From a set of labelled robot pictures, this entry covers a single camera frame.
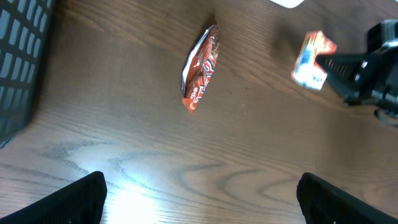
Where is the grey plastic mesh basket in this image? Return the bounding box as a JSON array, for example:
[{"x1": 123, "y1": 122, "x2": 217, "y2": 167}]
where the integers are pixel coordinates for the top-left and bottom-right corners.
[{"x1": 1, "y1": 0, "x2": 56, "y2": 148}]

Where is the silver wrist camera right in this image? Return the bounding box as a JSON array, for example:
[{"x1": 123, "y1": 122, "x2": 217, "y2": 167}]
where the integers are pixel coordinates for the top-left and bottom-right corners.
[{"x1": 366, "y1": 19, "x2": 397, "y2": 53}]

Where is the small orange box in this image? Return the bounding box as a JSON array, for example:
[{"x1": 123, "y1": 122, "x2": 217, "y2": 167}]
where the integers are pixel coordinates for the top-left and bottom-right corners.
[{"x1": 292, "y1": 30, "x2": 337, "y2": 91}]

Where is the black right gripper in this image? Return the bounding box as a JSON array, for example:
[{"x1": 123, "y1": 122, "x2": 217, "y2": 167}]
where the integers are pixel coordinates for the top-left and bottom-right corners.
[{"x1": 315, "y1": 46, "x2": 397, "y2": 118}]

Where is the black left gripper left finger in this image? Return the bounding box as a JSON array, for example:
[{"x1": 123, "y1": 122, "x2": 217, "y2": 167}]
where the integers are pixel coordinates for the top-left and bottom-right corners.
[{"x1": 1, "y1": 171, "x2": 107, "y2": 224}]

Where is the orange red chip bag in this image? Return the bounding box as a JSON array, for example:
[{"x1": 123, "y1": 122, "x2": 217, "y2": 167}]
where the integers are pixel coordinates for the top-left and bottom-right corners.
[{"x1": 181, "y1": 23, "x2": 220, "y2": 113}]

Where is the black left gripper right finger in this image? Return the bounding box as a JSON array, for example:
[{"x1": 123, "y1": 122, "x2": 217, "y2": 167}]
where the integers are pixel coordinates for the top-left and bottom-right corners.
[{"x1": 297, "y1": 172, "x2": 397, "y2": 224}]

